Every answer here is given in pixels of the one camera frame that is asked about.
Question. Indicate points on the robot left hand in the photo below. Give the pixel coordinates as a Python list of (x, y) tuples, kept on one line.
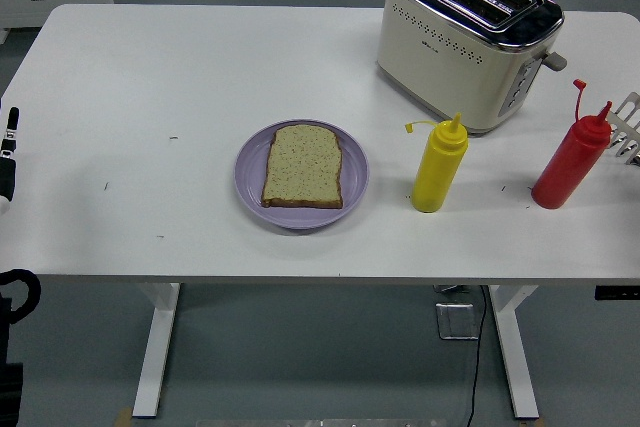
[(7, 177)]

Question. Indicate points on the red squeeze bottle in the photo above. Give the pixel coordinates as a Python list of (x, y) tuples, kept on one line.
[(570, 167)]

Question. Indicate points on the bread slice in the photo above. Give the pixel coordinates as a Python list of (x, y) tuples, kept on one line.
[(305, 167)]

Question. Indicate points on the white table leg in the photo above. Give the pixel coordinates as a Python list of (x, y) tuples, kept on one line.
[(515, 347), (157, 347)]

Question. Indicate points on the purple plate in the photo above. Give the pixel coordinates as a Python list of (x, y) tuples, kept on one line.
[(250, 182)]

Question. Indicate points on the brown cardboard piece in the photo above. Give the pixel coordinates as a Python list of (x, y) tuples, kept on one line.
[(123, 418)]

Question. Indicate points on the yellow squeeze bottle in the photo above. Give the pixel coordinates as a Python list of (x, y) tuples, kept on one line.
[(440, 167)]

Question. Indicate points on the cream and chrome toaster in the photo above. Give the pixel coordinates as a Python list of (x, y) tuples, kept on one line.
[(440, 62)]

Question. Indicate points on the metal floor socket box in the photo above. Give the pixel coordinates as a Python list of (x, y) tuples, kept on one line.
[(456, 322)]

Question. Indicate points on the black table control panel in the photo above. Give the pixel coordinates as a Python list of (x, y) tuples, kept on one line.
[(617, 293)]

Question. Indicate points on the silver metal rack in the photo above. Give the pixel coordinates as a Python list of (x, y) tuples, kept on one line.
[(629, 117)]

